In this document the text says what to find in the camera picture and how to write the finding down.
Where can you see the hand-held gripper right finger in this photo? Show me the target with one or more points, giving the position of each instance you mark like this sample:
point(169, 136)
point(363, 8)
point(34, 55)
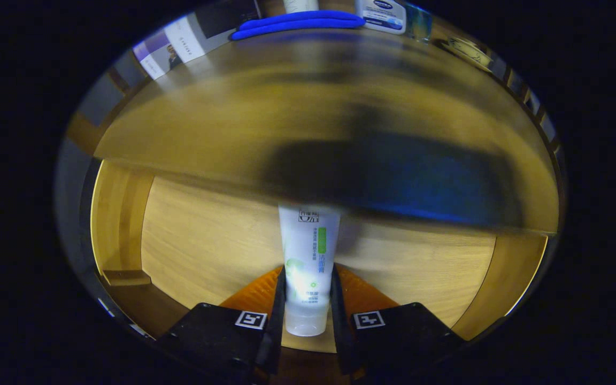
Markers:
point(340, 342)

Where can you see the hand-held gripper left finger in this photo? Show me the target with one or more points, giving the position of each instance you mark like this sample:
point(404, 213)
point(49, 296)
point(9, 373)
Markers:
point(277, 331)

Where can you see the white cleanser tube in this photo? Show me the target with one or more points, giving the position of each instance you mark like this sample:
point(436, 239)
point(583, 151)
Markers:
point(308, 251)

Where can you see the wooden countertop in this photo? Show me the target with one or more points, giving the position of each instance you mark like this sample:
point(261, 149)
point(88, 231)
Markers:
point(206, 117)

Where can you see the brown wooden cabinet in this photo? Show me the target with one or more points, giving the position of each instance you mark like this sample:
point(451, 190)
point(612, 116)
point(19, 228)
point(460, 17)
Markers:
point(83, 133)

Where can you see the purple book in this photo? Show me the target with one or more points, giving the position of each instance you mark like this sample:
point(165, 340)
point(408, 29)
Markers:
point(150, 59)

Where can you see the thick white book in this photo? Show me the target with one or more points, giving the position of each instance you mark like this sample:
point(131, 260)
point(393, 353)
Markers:
point(190, 40)

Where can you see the folded blue cloth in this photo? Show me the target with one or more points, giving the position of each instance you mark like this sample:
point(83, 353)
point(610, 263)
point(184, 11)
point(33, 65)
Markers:
point(297, 24)

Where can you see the yellow lidded teacup with saucer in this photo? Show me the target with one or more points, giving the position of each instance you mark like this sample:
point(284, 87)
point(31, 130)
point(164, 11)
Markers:
point(468, 51)

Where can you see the white pump bottle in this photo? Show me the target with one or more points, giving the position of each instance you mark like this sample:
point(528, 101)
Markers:
point(300, 5)

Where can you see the teal slim bottle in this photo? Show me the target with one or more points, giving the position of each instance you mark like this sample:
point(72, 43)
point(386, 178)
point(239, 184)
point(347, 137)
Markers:
point(419, 24)

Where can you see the white bottle with blue cap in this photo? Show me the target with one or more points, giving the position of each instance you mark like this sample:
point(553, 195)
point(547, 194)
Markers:
point(380, 16)

